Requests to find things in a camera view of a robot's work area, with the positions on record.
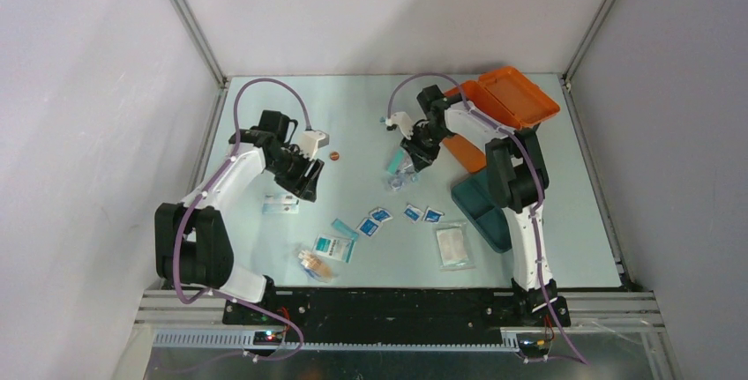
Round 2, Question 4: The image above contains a blue white wipe sachet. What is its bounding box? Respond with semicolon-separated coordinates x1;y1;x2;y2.
403;204;423;223
423;207;445;223
356;217;381;237
370;207;393;224

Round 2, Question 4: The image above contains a dark teal divider tray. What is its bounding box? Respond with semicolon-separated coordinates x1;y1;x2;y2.
451;168;512;254

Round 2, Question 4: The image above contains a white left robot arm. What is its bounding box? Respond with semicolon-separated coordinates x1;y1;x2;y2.
154;110;329;324

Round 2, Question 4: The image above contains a cotton swabs bag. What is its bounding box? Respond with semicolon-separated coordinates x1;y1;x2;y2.
293;248;337;283

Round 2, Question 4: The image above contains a clear gauze pad packet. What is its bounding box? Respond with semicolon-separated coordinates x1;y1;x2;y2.
434;222;475;271

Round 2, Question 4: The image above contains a teal strip packet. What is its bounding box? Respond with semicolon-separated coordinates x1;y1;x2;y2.
331;219;359;242

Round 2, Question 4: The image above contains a clear bag tape roll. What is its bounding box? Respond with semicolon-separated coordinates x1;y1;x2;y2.
385;175;417;192

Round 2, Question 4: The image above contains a teal white label packet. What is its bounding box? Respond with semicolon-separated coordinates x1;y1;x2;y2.
312;235;355;264

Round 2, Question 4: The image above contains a clear bag teal header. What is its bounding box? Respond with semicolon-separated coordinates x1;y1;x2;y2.
386;148;418;180

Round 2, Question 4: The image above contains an orange plastic medicine box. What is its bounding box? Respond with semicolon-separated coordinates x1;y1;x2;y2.
444;66;560;174

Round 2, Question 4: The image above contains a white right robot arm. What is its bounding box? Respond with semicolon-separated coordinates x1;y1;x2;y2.
385;86;557;325

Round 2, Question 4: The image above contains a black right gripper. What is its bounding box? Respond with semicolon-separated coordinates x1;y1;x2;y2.
400;123;449;172

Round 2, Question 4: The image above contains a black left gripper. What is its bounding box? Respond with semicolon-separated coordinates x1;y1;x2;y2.
266;145;323;202

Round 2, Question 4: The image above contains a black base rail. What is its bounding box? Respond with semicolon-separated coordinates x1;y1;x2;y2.
221;285;571;347

